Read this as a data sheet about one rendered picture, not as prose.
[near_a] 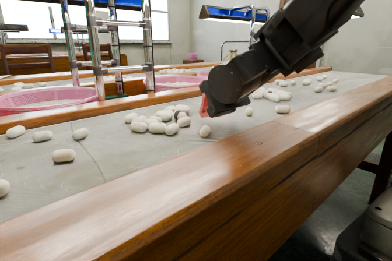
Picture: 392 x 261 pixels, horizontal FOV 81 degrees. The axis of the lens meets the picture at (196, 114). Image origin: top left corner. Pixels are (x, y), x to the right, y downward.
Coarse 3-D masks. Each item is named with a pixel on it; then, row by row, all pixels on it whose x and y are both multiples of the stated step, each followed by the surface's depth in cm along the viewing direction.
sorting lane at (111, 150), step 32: (320, 96) 76; (64, 128) 48; (96, 128) 48; (128, 128) 48; (192, 128) 48; (224, 128) 48; (0, 160) 35; (32, 160) 35; (96, 160) 35; (128, 160) 35; (160, 160) 35; (32, 192) 27; (64, 192) 27
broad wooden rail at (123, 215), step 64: (256, 128) 41; (320, 128) 41; (384, 128) 77; (128, 192) 23; (192, 192) 23; (256, 192) 28; (320, 192) 46; (0, 256) 16; (64, 256) 16; (128, 256) 17; (192, 256) 23; (256, 256) 33
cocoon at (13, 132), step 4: (12, 128) 42; (16, 128) 43; (20, 128) 44; (24, 128) 44; (8, 132) 42; (12, 132) 42; (16, 132) 43; (20, 132) 43; (8, 136) 42; (12, 136) 42; (16, 136) 43
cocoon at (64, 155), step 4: (56, 152) 33; (60, 152) 34; (64, 152) 34; (68, 152) 34; (72, 152) 34; (52, 156) 33; (56, 156) 33; (60, 156) 33; (64, 156) 33; (68, 156) 34; (72, 156) 34; (56, 160) 33; (60, 160) 34; (64, 160) 34; (68, 160) 34
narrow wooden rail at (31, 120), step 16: (272, 80) 102; (144, 96) 65; (160, 96) 66; (176, 96) 69; (192, 96) 74; (32, 112) 50; (48, 112) 50; (64, 112) 50; (80, 112) 53; (96, 112) 55; (112, 112) 57; (0, 128) 44; (32, 128) 47
